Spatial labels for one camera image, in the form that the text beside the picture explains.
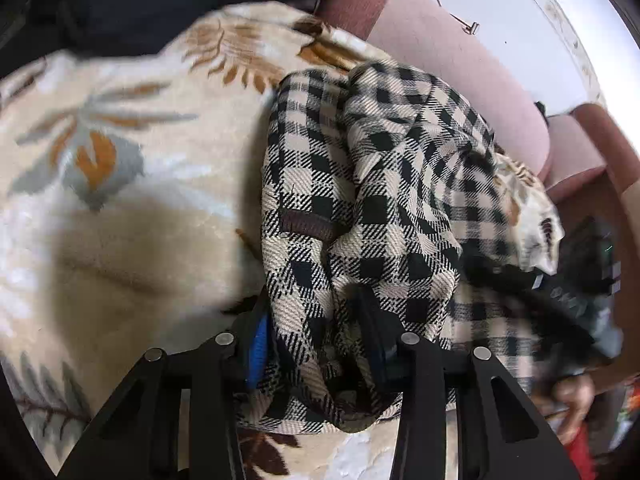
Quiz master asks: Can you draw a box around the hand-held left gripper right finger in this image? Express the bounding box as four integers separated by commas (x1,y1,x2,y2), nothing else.
351,294,582,480

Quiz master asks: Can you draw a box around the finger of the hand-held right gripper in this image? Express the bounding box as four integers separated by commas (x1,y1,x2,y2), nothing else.
457,252,551,306

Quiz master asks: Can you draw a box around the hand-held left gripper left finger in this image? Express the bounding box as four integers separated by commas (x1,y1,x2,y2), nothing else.
57,296,275,480

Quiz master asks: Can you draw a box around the black beige checked coat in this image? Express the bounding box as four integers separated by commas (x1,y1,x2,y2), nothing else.
234,59,603,435

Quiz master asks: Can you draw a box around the person's right hand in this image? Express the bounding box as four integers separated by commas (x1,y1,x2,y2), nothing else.
547,374,597,433

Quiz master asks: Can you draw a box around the red cloth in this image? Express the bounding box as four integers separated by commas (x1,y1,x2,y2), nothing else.
561,422,601,480

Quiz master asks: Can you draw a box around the leaf print plush blanket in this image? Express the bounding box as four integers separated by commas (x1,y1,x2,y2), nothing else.
0,1,566,480

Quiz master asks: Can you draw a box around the pink sofa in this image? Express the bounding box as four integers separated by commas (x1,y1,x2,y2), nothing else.
314,0,640,396

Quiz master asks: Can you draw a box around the small metal hair clip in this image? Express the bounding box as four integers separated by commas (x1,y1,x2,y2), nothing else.
435,0,481,36

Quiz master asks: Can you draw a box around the dark navy cloth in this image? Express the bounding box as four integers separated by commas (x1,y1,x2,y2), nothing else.
0,0,383,63

